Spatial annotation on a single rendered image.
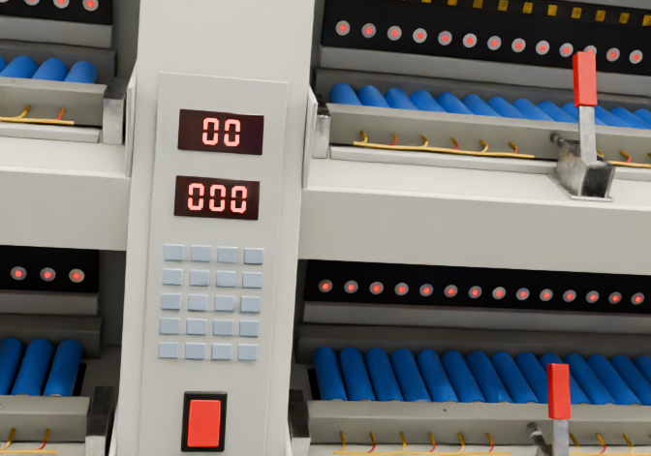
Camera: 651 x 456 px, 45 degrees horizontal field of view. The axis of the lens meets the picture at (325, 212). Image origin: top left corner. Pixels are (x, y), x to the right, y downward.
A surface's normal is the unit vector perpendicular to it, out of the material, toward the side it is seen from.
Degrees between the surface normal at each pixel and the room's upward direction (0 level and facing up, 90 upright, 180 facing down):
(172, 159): 90
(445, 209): 111
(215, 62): 90
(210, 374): 90
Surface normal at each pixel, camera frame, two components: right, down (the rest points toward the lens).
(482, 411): 0.12, -0.91
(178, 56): 0.17, 0.07
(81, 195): 0.14, 0.41
